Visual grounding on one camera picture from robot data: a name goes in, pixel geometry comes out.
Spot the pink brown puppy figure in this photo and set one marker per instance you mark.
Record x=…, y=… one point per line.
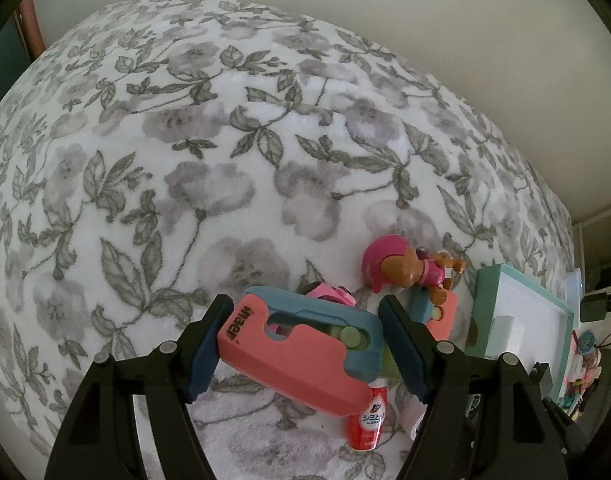
x=390, y=260

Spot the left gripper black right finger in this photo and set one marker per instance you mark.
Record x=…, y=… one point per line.
x=485, y=419

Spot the white router box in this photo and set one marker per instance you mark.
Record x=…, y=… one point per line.
x=574, y=289

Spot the colourful clutter pile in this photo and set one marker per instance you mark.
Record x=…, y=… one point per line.
x=583, y=370

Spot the white USB charger cube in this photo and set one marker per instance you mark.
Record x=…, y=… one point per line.
x=506, y=335

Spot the coral blue folding toy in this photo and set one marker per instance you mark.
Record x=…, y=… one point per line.
x=316, y=352

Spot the pink smartwatch band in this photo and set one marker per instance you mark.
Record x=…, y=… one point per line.
x=338, y=294

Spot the floral grey white blanket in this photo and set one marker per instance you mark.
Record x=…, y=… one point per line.
x=163, y=152

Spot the red Lion small bottle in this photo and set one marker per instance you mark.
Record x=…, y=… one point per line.
x=364, y=430

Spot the white smartwatch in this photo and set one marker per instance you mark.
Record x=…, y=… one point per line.
x=411, y=416

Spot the pink board by wall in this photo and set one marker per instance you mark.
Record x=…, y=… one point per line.
x=29, y=29

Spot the black power adapter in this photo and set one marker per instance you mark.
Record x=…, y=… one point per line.
x=541, y=375

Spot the black box on floor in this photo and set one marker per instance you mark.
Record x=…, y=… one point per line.
x=593, y=308

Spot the dark teal cabinet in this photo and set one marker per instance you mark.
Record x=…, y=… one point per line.
x=16, y=52

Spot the teal rimmed white tray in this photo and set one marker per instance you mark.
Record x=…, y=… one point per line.
x=503, y=290

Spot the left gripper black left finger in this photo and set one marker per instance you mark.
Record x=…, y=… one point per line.
x=98, y=438

